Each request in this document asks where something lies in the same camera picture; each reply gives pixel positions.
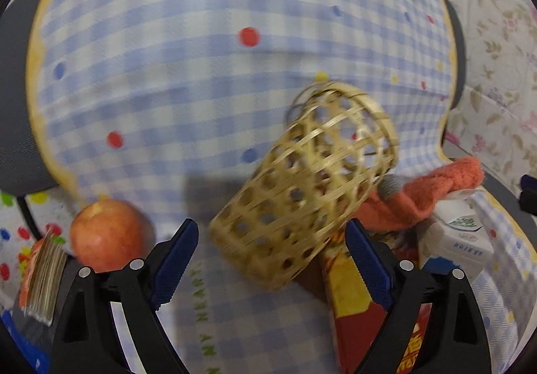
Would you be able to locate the dotted wall sheet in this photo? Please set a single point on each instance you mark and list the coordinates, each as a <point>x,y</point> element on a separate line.
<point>12,231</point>

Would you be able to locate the blue checkered blanket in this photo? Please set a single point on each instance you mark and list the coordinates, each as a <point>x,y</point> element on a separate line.
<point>168,84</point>

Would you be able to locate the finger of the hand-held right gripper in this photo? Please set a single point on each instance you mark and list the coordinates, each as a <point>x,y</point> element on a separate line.
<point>529,200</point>

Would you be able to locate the red and yellow box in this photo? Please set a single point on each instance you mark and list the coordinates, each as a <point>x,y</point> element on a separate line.
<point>348,294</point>

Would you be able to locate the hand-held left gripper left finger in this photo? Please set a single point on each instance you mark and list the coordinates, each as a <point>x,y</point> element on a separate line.
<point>174,265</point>

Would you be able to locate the white milk carton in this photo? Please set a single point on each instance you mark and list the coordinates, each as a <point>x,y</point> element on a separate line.
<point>457,240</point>

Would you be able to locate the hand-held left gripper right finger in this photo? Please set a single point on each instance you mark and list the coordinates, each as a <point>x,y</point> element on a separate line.
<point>371,269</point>

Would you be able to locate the orange knit glove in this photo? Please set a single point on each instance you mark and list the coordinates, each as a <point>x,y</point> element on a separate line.
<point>419,198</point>

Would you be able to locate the red apple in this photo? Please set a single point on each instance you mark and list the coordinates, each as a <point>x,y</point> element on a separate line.
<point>109,235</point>

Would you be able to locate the floral wall sheet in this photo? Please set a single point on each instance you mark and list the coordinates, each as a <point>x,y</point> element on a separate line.
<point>495,63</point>

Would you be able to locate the blue plastic basket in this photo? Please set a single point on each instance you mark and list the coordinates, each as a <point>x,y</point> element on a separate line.
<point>21,349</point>

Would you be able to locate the woven bamboo basket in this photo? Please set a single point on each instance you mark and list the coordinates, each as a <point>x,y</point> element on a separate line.
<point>293,189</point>

